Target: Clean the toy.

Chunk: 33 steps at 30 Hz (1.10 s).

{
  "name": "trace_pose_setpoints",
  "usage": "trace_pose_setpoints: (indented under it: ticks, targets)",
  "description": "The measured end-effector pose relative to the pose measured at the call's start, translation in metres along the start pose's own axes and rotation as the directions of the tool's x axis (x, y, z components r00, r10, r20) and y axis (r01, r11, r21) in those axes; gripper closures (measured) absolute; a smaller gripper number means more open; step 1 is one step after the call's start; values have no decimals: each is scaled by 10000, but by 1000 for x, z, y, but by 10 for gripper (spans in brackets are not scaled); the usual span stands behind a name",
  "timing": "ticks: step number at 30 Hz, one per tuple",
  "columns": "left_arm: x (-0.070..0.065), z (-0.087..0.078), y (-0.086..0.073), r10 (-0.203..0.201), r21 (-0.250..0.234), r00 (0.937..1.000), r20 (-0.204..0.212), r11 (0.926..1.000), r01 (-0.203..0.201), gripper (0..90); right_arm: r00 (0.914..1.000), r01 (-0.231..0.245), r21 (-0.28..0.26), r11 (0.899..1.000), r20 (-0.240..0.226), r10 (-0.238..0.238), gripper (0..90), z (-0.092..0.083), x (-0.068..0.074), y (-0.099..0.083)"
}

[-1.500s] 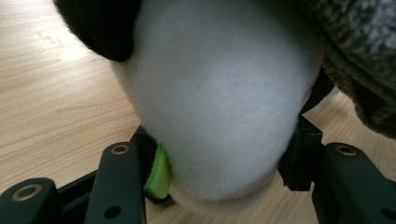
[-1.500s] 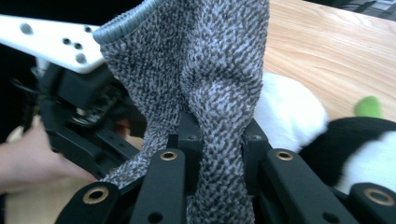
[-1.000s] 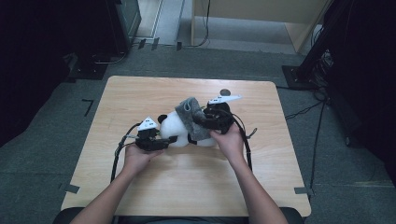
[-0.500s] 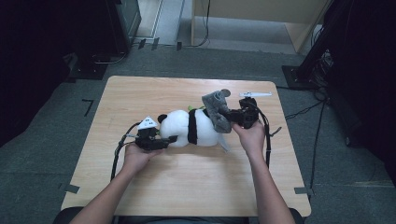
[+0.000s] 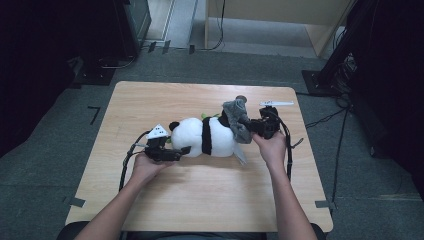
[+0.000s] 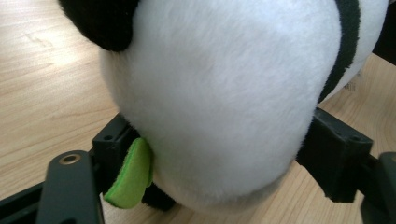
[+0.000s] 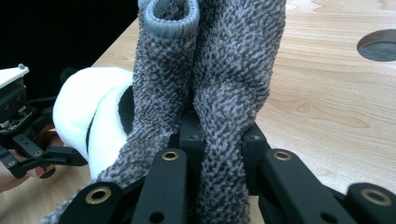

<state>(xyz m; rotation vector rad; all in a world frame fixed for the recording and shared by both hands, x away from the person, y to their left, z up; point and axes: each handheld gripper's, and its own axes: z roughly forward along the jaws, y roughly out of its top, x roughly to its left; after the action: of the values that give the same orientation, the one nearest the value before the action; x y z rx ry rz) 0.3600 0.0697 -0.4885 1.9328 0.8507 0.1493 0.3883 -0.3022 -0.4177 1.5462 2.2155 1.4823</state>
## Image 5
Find dark curtain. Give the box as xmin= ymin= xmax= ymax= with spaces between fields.
xmin=346 ymin=0 xmax=424 ymax=198
xmin=0 ymin=0 xmax=116 ymax=158

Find hanging black cable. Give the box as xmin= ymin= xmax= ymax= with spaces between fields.
xmin=199 ymin=0 xmax=227 ymax=52

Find right hand-held gripper cable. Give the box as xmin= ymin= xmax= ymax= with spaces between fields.
xmin=271 ymin=109 xmax=305 ymax=183

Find light wooden desk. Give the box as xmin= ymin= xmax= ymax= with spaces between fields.
xmin=204 ymin=0 xmax=355 ymax=58

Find black stand base plate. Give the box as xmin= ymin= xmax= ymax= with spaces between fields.
xmin=71 ymin=56 xmax=116 ymax=87

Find person's left hand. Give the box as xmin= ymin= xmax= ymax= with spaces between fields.
xmin=130 ymin=152 xmax=174 ymax=188

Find panda plush toy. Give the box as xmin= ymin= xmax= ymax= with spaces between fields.
xmin=166 ymin=112 xmax=249 ymax=166

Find cable bundle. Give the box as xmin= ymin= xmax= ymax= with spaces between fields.
xmin=333 ymin=53 xmax=358 ymax=98

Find grey tape strip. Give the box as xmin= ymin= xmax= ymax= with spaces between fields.
xmin=314 ymin=199 xmax=336 ymax=210
xmin=63 ymin=196 xmax=87 ymax=208

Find dark monitor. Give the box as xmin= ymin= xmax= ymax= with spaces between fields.
xmin=113 ymin=0 xmax=153 ymax=59

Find hand-held gripper cable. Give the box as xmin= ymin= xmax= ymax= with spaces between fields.
xmin=271 ymin=109 xmax=305 ymax=183
xmin=118 ymin=130 xmax=151 ymax=193

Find grey cloth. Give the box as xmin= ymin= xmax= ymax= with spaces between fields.
xmin=221 ymin=95 xmax=254 ymax=145

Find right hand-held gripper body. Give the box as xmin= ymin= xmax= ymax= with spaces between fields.
xmin=252 ymin=100 xmax=295 ymax=141

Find left hand-held gripper cable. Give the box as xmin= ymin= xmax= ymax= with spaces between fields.
xmin=118 ymin=130 xmax=151 ymax=193

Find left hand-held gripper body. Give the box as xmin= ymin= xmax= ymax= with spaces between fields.
xmin=144 ymin=123 xmax=183 ymax=164

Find person's right hand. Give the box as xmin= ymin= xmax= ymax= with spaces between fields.
xmin=251 ymin=129 xmax=288 ymax=169

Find black floor cable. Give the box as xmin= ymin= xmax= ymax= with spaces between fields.
xmin=304 ymin=107 xmax=349 ymax=130
xmin=99 ymin=54 xmax=138 ymax=70
xmin=330 ymin=109 xmax=349 ymax=205

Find black metal stand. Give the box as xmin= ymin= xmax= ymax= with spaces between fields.
xmin=301 ymin=0 xmax=371 ymax=98

